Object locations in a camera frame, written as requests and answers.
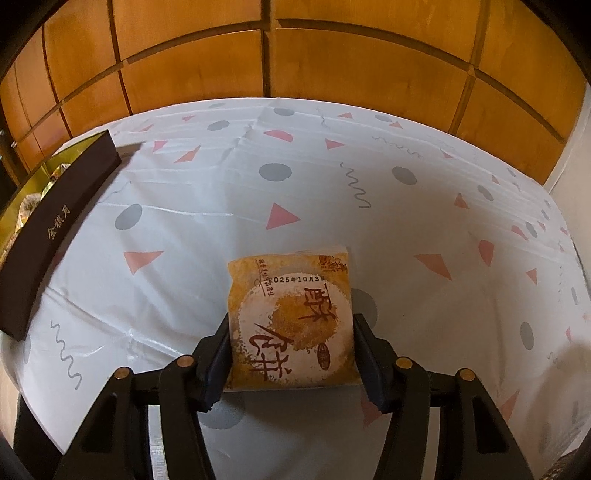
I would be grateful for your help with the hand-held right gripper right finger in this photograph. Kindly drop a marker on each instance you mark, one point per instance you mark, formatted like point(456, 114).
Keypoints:
point(369, 369)

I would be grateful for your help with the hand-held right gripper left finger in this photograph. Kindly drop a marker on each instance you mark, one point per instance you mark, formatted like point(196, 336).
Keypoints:
point(217, 369)

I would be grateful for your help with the orange brown pastry packet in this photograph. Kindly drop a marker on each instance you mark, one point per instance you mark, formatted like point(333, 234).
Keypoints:
point(295, 318)

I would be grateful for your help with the gold tin box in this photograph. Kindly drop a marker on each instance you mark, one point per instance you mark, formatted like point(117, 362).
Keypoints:
point(60, 217)

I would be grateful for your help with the round silver snack packet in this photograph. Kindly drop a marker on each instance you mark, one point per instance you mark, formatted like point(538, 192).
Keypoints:
point(30, 207)

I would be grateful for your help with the patterned plastic tablecloth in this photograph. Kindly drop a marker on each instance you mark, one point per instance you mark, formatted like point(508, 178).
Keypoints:
point(369, 230)

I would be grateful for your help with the brown woven mesh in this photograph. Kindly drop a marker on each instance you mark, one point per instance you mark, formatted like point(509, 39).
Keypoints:
point(561, 470)

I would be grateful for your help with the wooden wardrobe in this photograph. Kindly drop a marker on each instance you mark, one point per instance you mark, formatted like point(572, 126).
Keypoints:
point(194, 69)

